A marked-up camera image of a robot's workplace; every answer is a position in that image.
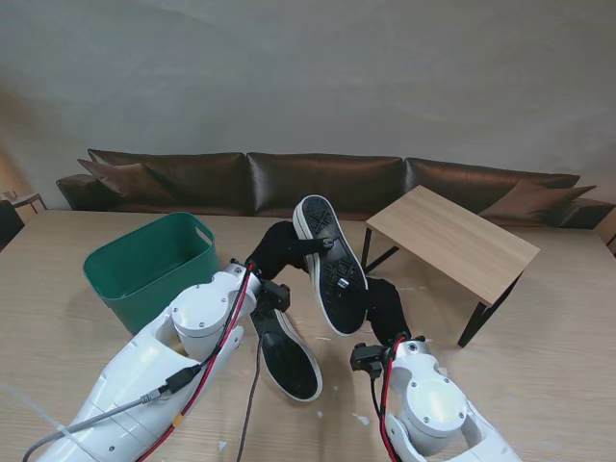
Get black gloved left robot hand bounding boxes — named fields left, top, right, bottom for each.
left=249, top=220, right=334, bottom=282

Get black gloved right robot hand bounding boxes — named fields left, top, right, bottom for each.
left=336, top=276, right=413, bottom=346

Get yellow canvas sneaker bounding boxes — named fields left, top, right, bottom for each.
left=248, top=307, right=323, bottom=403
left=292, top=193, right=371, bottom=337

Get dark brown leather sofa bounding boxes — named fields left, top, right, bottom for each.
left=56, top=147, right=616, bottom=230

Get small wooden shelf black legs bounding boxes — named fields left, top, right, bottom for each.
left=359, top=185, right=541, bottom=347

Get green plastic basket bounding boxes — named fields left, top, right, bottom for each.
left=82, top=212, right=221, bottom=336

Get brown leather cushion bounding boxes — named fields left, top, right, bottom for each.
left=76, top=158, right=179, bottom=206
left=478, top=180, right=598, bottom=222

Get wooden side table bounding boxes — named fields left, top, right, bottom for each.
left=0, top=191, right=49, bottom=213

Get dark chair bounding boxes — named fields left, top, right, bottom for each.
left=0, top=199, right=25, bottom=251

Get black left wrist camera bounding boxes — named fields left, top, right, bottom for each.
left=259, top=281, right=293, bottom=314

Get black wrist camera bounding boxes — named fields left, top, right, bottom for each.
left=349, top=342, right=386, bottom=377
left=259, top=281, right=293, bottom=314

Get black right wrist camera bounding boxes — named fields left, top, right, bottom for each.
left=349, top=342, right=386, bottom=377

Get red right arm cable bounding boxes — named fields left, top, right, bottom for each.
left=377, top=336, right=408, bottom=458

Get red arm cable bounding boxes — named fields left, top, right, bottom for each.
left=377, top=336, right=408, bottom=458
left=139, top=264, right=256, bottom=458

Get red left arm cable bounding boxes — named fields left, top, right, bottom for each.
left=139, top=264, right=256, bottom=458

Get thin dark grey cable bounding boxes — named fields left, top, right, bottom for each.
left=235, top=331, right=265, bottom=462

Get grey cable with black plug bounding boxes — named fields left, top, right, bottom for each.
left=21, top=364, right=203, bottom=458

